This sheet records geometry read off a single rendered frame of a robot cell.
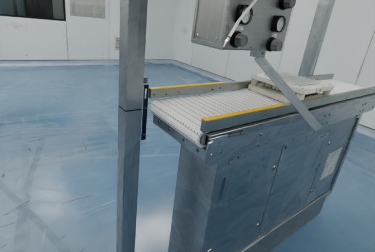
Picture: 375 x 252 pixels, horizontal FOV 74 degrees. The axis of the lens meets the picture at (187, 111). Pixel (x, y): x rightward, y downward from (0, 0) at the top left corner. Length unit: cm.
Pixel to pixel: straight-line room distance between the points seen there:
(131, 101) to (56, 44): 486
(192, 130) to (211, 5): 30
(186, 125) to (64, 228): 117
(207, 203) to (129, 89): 46
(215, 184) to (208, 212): 11
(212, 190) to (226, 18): 55
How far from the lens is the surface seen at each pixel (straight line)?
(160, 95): 83
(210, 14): 56
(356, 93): 140
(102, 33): 582
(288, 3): 64
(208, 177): 84
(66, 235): 164
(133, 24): 76
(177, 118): 70
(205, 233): 97
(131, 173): 94
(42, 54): 560
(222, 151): 70
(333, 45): 415
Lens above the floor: 118
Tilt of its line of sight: 21 degrees down
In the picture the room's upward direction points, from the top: 7 degrees clockwise
